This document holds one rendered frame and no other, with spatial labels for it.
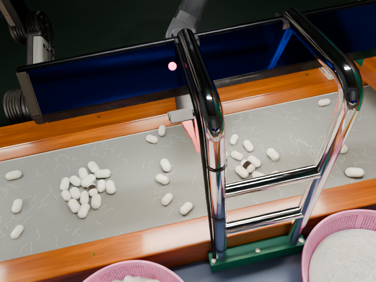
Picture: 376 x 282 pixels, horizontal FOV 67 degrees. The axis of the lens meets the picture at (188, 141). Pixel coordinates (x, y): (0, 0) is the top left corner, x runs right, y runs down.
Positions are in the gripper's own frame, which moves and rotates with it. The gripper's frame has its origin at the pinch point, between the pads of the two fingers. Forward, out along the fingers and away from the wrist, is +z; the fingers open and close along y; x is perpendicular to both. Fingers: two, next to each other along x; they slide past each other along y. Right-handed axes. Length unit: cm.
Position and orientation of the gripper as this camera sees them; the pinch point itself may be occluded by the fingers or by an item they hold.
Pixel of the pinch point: (197, 149)
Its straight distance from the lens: 63.9
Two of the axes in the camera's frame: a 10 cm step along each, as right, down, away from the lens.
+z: 2.0, 9.8, -0.2
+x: -0.4, 0.3, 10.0
